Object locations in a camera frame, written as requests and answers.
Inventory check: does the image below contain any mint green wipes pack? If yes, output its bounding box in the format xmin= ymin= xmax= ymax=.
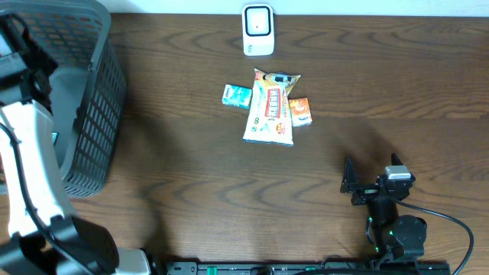
xmin=52 ymin=132 xmax=59 ymax=145

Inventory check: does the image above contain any orange tissue pack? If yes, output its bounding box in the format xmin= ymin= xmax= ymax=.
xmin=289 ymin=98 xmax=313 ymax=127

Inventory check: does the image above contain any large beige snack bag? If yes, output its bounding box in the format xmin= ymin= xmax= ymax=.
xmin=243 ymin=68 xmax=301 ymax=146

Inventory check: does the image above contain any teal white tissue pack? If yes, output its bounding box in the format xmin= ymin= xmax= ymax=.
xmin=222 ymin=84 xmax=252 ymax=109

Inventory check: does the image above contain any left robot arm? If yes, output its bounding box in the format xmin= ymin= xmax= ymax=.
xmin=1 ymin=13 xmax=159 ymax=274

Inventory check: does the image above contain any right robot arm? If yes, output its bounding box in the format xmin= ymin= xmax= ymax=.
xmin=340 ymin=154 xmax=427 ymax=273

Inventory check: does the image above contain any white barcode scanner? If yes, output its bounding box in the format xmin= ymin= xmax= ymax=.
xmin=241 ymin=4 xmax=275 ymax=57

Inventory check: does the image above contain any grey plastic shopping basket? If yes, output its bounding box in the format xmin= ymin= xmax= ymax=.
xmin=1 ymin=0 xmax=127 ymax=197

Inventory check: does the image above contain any right black cable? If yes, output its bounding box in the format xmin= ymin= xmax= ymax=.
xmin=389 ymin=194 xmax=475 ymax=275

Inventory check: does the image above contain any black cable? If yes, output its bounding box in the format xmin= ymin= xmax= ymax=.
xmin=389 ymin=194 xmax=475 ymax=275
xmin=0 ymin=121 xmax=50 ymax=245

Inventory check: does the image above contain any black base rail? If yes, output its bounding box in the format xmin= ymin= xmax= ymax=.
xmin=165 ymin=260 xmax=451 ymax=275

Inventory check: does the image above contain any left black cable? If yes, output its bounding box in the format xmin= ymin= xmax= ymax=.
xmin=0 ymin=121 xmax=50 ymax=245

